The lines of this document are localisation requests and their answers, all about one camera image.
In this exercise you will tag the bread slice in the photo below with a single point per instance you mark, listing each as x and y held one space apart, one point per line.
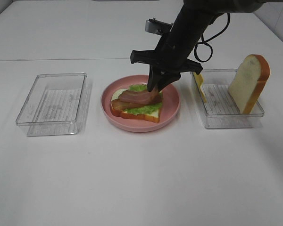
249 81
146 117

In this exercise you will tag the bacon strip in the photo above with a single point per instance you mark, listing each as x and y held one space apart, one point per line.
121 106
140 97

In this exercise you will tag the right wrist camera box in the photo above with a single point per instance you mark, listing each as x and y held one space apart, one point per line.
157 27

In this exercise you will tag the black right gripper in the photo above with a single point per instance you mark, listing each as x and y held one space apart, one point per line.
165 57

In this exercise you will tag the clear left plastic tray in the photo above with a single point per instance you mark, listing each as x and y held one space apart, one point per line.
57 104

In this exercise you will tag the yellow cheese slice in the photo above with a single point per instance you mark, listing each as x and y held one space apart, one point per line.
199 81

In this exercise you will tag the green lettuce leaf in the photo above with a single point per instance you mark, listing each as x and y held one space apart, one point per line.
147 109

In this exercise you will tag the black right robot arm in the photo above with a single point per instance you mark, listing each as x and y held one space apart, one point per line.
196 15

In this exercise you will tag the clear plastic tray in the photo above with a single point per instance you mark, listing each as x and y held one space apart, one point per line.
57 104
220 111

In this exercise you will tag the pink round plate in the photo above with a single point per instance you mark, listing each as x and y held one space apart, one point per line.
170 108

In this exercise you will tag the clear right plastic tray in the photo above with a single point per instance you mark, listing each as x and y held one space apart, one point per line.
220 111

